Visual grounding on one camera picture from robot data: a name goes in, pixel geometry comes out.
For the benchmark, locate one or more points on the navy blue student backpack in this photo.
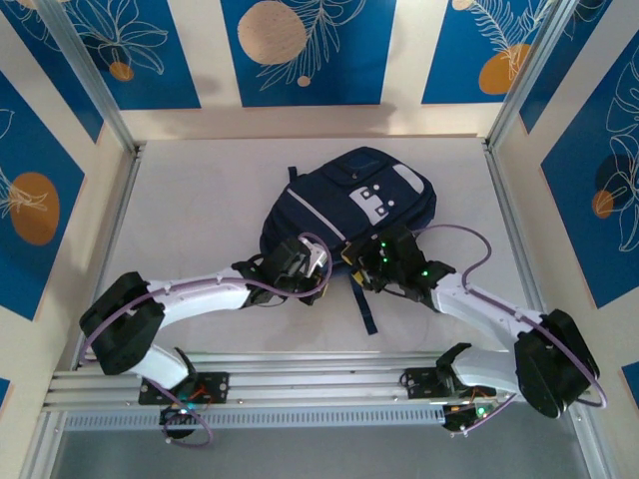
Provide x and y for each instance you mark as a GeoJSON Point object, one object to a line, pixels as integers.
{"type": "Point", "coordinates": [349, 199]}

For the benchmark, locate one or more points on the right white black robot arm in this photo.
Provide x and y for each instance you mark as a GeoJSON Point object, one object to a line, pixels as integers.
{"type": "Point", "coordinates": [479, 309]}

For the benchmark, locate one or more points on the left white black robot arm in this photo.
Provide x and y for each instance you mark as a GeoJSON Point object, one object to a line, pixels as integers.
{"type": "Point", "coordinates": [199, 294]}

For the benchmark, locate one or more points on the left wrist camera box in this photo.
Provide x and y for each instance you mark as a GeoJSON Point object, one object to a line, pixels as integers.
{"type": "Point", "coordinates": [315, 257]}

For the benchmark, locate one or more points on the aluminium front frame rail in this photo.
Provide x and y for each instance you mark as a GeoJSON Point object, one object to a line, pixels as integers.
{"type": "Point", "coordinates": [319, 379]}

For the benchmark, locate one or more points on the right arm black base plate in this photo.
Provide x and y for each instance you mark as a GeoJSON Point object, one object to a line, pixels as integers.
{"type": "Point", "coordinates": [422, 383]}

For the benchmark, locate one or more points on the right aluminium side rail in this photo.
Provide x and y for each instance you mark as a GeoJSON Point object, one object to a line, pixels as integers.
{"type": "Point", "coordinates": [499, 179]}

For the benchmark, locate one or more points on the aluminium side rail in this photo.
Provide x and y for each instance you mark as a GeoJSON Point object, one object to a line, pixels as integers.
{"type": "Point", "coordinates": [499, 179]}
{"type": "Point", "coordinates": [127, 189]}

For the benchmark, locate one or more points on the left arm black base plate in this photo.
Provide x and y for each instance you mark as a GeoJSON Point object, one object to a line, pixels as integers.
{"type": "Point", "coordinates": [214, 386]}

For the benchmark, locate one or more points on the left aluminium side rail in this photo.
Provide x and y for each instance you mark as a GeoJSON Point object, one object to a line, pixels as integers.
{"type": "Point", "coordinates": [127, 189]}

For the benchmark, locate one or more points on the right aluminium corner post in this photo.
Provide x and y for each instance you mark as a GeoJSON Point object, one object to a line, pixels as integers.
{"type": "Point", "coordinates": [534, 75]}

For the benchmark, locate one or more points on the aluminium corner post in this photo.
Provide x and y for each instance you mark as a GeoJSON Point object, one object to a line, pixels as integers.
{"type": "Point", "coordinates": [534, 75]}
{"type": "Point", "coordinates": [85, 75]}

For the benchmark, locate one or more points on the left aluminium corner post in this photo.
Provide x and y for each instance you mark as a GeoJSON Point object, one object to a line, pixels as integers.
{"type": "Point", "coordinates": [85, 75]}

